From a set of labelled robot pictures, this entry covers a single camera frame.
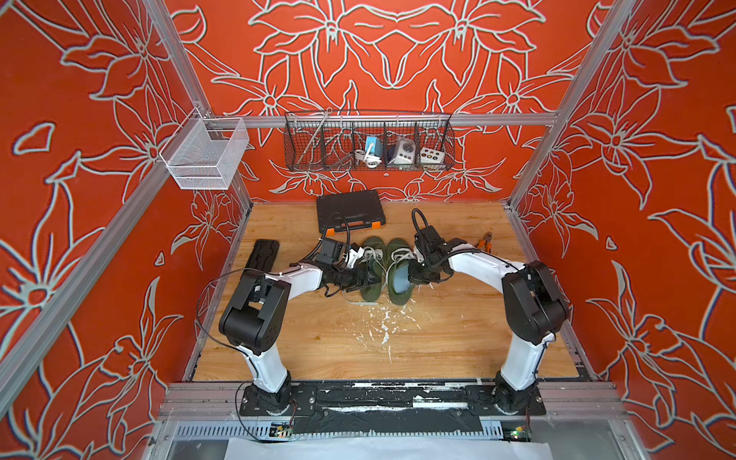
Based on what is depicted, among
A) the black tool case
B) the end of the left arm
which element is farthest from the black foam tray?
the end of the left arm

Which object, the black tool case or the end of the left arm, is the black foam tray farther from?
the end of the left arm

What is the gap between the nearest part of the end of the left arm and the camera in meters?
0.77

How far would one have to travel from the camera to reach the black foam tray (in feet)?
3.29

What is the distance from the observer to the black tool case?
1099 mm

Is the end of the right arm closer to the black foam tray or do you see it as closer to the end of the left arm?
the end of the left arm

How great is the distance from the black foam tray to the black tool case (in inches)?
7.7

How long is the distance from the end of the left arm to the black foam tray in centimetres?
31
